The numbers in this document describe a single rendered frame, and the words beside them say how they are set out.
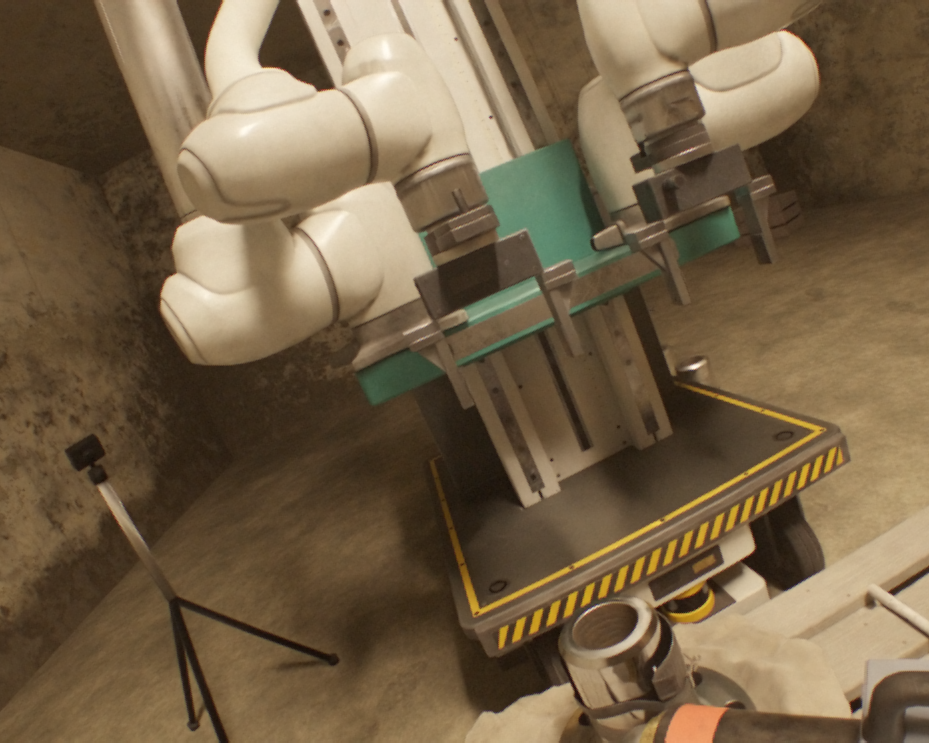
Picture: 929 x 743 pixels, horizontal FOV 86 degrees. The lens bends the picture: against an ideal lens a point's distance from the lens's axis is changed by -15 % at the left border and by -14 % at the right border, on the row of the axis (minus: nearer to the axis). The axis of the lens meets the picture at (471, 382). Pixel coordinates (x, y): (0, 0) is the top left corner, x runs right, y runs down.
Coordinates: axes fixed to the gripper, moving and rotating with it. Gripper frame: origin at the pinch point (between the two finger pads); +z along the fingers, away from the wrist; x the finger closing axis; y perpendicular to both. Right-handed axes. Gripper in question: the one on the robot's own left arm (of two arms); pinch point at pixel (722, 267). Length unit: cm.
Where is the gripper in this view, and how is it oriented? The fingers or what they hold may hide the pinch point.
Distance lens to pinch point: 74.7
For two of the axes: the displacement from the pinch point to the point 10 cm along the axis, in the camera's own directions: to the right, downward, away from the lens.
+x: 9.0, -4.2, 0.7
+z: 4.0, 9.0, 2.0
